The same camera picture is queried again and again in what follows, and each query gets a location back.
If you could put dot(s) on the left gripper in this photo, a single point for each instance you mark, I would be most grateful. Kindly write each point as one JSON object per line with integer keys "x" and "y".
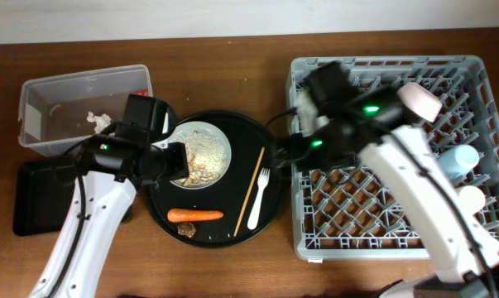
{"x": 180, "y": 167}

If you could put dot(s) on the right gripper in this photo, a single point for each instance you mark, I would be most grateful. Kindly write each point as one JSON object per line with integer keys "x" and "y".
{"x": 321, "y": 155}

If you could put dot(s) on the white tissue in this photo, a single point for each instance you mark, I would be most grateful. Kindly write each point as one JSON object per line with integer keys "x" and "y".
{"x": 101, "y": 122}

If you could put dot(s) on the pink bowl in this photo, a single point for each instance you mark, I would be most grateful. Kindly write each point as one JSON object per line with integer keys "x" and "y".
{"x": 420, "y": 101}

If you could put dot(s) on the blue cup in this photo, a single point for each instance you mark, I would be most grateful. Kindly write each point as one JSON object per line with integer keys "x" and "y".
{"x": 458, "y": 161}

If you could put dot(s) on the white cup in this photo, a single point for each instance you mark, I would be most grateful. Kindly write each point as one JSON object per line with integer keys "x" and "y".
{"x": 470, "y": 199}

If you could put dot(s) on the red snack wrapper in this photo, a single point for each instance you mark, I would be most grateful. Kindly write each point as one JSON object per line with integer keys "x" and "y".
{"x": 142, "y": 93}

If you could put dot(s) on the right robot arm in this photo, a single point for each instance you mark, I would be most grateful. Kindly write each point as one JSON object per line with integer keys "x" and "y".
{"x": 464, "y": 254}

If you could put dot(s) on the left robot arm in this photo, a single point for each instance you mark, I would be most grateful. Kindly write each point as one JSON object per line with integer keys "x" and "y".
{"x": 109, "y": 173}

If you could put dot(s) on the grey dishwasher rack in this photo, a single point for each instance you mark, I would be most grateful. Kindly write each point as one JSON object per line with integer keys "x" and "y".
{"x": 349, "y": 214}

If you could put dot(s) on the clear plastic waste bin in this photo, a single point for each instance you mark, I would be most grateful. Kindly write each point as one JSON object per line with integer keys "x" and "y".
{"x": 53, "y": 110}

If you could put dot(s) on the grey plate with rice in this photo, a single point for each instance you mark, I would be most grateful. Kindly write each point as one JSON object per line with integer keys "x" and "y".
{"x": 208, "y": 154}

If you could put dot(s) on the orange carrot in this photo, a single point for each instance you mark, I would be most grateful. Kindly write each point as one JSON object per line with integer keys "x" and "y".
{"x": 190, "y": 215}

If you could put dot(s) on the brown food scrap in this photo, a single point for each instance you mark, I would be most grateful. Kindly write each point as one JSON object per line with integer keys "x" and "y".
{"x": 186, "y": 229}

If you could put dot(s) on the white plastic fork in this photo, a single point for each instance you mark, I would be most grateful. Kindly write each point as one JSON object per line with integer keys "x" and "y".
{"x": 262, "y": 183}

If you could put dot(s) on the round black serving tray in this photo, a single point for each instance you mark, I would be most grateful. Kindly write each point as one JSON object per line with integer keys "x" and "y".
{"x": 251, "y": 143}

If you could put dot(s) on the wooden chopstick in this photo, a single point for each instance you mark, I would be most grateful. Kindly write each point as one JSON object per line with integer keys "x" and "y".
{"x": 249, "y": 190}

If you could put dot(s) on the black rectangular tray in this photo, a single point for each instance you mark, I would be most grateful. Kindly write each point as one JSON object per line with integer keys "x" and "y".
{"x": 43, "y": 196}

